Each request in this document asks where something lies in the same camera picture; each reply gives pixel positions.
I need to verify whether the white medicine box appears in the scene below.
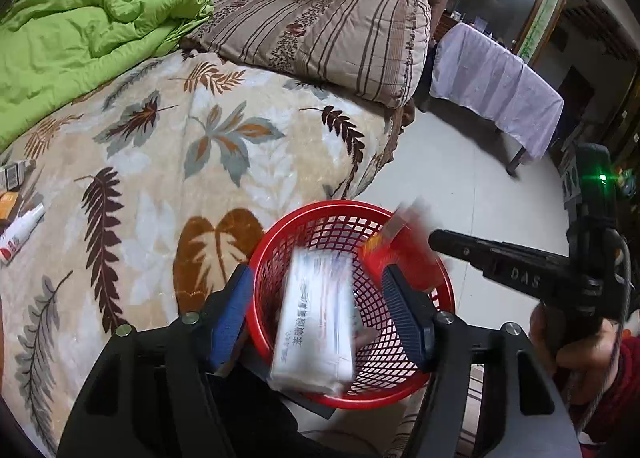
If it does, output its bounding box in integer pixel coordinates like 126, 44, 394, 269
0, 161, 37, 192

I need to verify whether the person's right forearm red sleeve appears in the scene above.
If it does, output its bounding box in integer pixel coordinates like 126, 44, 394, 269
565, 333, 640, 451

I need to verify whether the red torn packet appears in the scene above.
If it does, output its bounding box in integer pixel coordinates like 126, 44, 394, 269
357, 198, 449, 295

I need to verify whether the orange packet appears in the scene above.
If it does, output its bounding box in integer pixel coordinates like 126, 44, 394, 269
0, 191, 24, 225

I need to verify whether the red plastic basket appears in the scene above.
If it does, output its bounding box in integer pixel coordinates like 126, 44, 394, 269
247, 201, 456, 410

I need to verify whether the grey cable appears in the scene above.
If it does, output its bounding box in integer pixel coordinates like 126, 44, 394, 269
575, 233, 632, 431

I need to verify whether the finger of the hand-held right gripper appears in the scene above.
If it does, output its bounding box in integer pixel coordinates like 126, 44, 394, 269
429, 229, 591, 300

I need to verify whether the wooden table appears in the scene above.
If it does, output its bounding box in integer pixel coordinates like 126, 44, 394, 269
495, 125, 530, 177

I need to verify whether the table with lilac cloth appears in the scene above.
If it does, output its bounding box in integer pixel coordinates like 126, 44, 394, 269
430, 22, 565, 162

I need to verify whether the green quilt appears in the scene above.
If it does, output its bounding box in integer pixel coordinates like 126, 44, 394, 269
0, 0, 216, 152

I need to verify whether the white spray bottle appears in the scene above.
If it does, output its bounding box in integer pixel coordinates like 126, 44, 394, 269
0, 202, 46, 267

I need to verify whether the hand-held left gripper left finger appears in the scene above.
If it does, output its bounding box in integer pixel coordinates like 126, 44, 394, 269
56, 263, 256, 458

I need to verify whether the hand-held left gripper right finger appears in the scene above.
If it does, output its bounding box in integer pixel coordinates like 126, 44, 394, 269
381, 263, 583, 458

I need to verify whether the leaf print blanket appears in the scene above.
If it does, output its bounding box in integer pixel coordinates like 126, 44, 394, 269
0, 48, 407, 458

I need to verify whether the brown striped pillow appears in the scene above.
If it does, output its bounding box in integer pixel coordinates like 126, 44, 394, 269
180, 0, 434, 110

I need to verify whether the white tissue packet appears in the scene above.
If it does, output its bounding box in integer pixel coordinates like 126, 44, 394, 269
267, 247, 357, 395

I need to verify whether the person's right hand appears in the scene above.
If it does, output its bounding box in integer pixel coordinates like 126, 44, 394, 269
529, 303, 626, 405

